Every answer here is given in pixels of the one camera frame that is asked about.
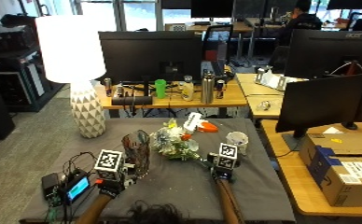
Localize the person's right hand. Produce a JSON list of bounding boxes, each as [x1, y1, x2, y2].
[[206, 151, 240, 182]]

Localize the person's left hand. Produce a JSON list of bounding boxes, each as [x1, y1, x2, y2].
[[96, 161, 142, 199]]

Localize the clear glass vase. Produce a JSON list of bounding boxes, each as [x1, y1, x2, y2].
[[121, 129, 153, 179]]

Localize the white and blue flower bouquet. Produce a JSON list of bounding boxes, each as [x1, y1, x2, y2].
[[149, 118, 214, 166]]

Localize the white marker cube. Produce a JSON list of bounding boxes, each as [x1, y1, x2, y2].
[[94, 148, 126, 182], [216, 142, 239, 171]]

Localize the grey tablecloth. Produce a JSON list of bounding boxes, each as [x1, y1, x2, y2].
[[18, 117, 297, 223]]

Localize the white and orange spray bottle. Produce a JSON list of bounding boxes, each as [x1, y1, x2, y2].
[[182, 111, 219, 133]]

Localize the black device with blue screen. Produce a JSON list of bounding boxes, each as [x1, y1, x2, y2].
[[64, 174, 93, 205]]

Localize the wooden desk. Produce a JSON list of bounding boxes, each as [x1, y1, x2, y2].
[[259, 119, 362, 218], [235, 72, 312, 119], [94, 77, 250, 119]]

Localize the small black box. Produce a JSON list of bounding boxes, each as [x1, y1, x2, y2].
[[41, 173, 64, 201]]

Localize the small clear glass object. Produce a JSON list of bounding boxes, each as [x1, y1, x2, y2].
[[256, 99, 274, 112]]

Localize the dark drink can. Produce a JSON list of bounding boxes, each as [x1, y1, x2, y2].
[[215, 79, 227, 100]]

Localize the stainless steel bottle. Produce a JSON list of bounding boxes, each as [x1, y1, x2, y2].
[[200, 70, 218, 105]]

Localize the clear plastic bottle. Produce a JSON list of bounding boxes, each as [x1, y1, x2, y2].
[[181, 75, 196, 103]]

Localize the long black box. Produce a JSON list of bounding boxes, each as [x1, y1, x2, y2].
[[110, 95, 154, 106]]

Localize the green plastic cup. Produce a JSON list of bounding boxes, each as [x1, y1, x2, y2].
[[154, 78, 167, 100]]

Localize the black computer monitor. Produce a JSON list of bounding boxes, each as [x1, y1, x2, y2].
[[283, 28, 362, 80], [98, 30, 204, 84], [275, 73, 362, 152], [190, 0, 236, 19], [325, 0, 362, 10]]

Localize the large cardboard box with labels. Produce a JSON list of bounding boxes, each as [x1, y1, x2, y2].
[[307, 145, 362, 208]]

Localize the flat cardboard box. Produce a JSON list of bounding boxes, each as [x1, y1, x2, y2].
[[297, 133, 362, 158]]

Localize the white lamp with patterned base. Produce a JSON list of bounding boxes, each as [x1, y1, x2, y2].
[[34, 14, 107, 140]]

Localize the black equipment rack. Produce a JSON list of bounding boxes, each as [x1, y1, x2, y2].
[[0, 23, 54, 113]]

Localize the black cables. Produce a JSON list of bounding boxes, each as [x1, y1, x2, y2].
[[60, 151, 98, 175]]

